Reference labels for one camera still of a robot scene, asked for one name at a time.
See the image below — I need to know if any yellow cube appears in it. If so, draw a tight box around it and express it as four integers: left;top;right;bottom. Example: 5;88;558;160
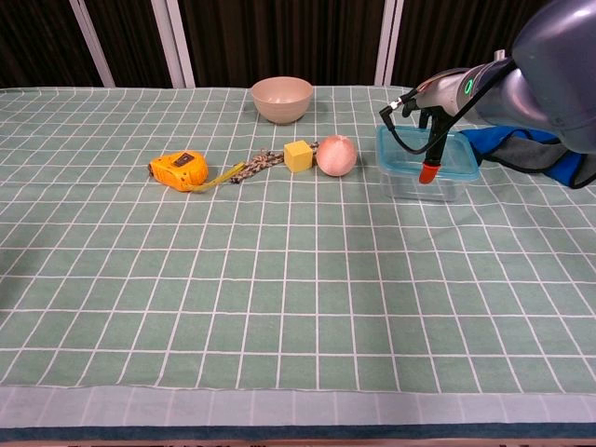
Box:
283;139;313;174

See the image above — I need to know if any beige bowl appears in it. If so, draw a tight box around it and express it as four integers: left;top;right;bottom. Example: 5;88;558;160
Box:
250;76;314;126

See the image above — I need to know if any pink peach ball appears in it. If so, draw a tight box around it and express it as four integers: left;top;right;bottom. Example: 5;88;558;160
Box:
315;134;359;179

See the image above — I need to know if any green checked tablecloth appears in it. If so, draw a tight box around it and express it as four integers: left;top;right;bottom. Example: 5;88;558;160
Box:
0;82;596;441

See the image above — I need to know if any white metal frame post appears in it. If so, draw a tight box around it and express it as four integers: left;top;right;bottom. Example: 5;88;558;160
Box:
151;0;196;88
69;0;116;88
374;0;404;87

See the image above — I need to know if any blue grey cloth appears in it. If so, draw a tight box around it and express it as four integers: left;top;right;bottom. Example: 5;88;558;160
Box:
458;125;596;190

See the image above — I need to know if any blue transparent container lid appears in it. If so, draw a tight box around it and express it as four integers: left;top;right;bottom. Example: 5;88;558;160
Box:
375;124;481;182

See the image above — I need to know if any clear plastic container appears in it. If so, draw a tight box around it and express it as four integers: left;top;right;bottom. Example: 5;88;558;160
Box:
380;167;471;202

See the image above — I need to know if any orange tape measure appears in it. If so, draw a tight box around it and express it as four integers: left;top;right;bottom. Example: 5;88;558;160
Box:
148;151;247;193

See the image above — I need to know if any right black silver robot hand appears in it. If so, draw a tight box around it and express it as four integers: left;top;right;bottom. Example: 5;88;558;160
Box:
402;68;467;185

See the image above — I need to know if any braided rope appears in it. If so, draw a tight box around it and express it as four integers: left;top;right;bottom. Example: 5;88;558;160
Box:
230;141;321;185

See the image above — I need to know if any dark pleated curtain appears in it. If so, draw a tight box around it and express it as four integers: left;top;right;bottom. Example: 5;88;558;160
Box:
0;0;596;89

